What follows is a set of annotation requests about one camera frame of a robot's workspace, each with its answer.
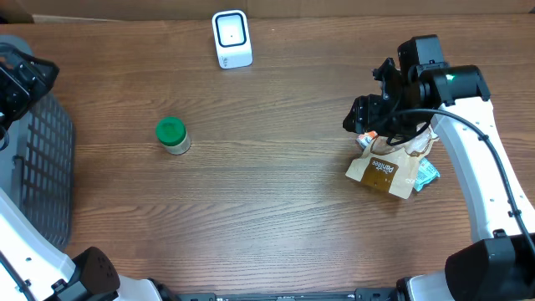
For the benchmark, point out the white barcode scanner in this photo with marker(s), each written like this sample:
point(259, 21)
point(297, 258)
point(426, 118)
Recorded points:
point(232, 39)

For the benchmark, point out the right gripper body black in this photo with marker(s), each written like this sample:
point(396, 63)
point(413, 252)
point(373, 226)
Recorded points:
point(374, 116)

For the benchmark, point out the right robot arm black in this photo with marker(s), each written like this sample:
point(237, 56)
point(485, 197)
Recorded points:
point(424, 99)

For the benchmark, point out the orange tissue pack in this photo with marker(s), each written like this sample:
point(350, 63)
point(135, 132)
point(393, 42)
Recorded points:
point(363, 140)

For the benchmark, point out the clear jar white contents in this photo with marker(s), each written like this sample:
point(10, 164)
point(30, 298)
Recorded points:
point(182, 148)

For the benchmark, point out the teal snack packet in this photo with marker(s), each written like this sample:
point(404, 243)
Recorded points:
point(426, 174)

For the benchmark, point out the grey plastic shopping basket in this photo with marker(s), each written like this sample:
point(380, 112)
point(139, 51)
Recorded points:
point(37, 164)

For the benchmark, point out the green bottle cap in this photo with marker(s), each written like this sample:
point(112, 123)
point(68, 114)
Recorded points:
point(170, 131)

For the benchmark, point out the beige dried mushroom bag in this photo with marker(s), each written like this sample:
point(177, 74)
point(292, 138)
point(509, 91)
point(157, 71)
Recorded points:
point(392, 169)

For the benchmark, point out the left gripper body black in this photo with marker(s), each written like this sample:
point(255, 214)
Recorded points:
point(17, 95)

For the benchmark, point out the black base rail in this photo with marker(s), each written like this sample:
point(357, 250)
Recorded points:
point(284, 297)

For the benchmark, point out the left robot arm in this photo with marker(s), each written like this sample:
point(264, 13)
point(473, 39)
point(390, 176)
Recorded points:
point(34, 269)

